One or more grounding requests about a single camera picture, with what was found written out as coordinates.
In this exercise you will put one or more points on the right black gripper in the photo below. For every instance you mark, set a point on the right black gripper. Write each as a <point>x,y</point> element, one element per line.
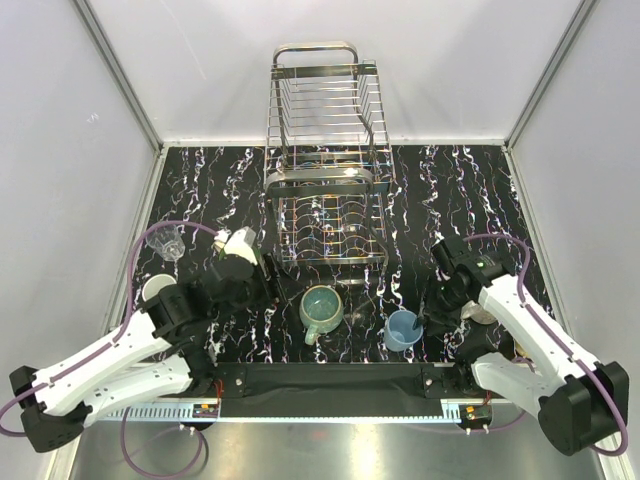
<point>442,321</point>

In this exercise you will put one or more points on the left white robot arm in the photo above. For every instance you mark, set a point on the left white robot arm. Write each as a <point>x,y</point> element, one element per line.
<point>158,352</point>

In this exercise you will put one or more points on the white slotted cable duct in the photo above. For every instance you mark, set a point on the white slotted cable duct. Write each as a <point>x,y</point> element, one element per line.
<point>184,412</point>

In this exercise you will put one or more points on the orange interior white mug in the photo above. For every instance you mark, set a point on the orange interior white mug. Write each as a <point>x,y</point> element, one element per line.
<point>472,311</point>

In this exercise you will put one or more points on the light blue plastic cup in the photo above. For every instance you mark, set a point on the light blue plastic cup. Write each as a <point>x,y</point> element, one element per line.
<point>402,330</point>

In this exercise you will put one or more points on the clear glass tumbler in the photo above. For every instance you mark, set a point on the clear glass tumbler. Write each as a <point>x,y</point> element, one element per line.
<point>167,242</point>

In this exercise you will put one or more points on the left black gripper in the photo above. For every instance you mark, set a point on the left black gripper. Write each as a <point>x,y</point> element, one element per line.
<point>275,278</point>

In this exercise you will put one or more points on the pale yellow mug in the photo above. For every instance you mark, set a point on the pale yellow mug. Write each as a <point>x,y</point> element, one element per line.
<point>520,354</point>

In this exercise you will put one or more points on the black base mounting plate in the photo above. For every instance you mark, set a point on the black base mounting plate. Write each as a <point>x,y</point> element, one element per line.
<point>431,380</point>

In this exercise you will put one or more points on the teal glazed ceramic mug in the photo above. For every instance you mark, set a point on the teal glazed ceramic mug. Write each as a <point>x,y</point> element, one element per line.
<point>321,311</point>

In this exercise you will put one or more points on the steel wire dish rack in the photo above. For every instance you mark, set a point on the steel wire dish rack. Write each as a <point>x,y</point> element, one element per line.
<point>328,162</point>

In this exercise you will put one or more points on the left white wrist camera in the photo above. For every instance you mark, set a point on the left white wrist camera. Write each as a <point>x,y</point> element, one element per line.
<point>239,243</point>

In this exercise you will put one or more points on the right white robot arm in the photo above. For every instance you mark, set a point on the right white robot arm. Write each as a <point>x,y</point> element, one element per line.
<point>579,401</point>

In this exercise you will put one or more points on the pink handled white mug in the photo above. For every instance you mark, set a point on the pink handled white mug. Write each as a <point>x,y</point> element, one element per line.
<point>155,284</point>

